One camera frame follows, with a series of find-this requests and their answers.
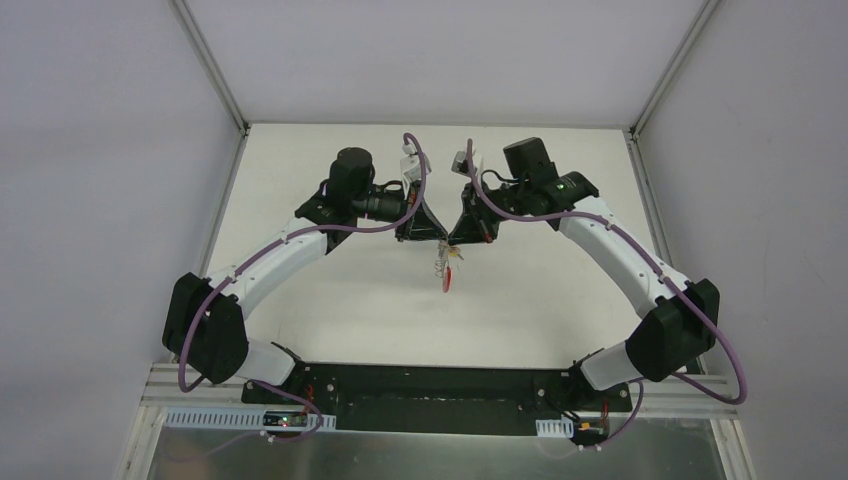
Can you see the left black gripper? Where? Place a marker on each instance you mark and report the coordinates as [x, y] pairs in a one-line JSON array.
[[407, 217]]

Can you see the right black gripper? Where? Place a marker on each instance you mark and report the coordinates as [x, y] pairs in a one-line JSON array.
[[482, 216]]

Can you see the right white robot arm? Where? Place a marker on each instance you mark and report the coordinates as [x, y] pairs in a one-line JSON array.
[[678, 317]]

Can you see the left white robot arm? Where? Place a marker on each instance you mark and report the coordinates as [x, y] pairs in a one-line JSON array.
[[206, 321]]

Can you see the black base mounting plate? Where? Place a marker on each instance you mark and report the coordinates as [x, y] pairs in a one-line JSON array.
[[442, 400]]

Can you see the right controller board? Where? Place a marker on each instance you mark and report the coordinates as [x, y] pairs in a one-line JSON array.
[[593, 430]]

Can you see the controller board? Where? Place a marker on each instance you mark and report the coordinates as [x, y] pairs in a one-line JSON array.
[[593, 430], [285, 420]]

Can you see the left controller board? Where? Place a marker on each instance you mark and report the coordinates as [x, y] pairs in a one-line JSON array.
[[285, 420]]

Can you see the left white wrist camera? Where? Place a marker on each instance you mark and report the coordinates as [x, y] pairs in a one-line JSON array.
[[414, 167]]

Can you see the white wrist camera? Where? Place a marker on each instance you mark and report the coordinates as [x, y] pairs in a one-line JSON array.
[[414, 167], [460, 164]]

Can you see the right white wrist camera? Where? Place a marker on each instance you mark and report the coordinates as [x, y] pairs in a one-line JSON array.
[[460, 164]]

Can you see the right white slotted cable duct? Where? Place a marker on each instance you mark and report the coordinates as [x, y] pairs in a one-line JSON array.
[[555, 428]]

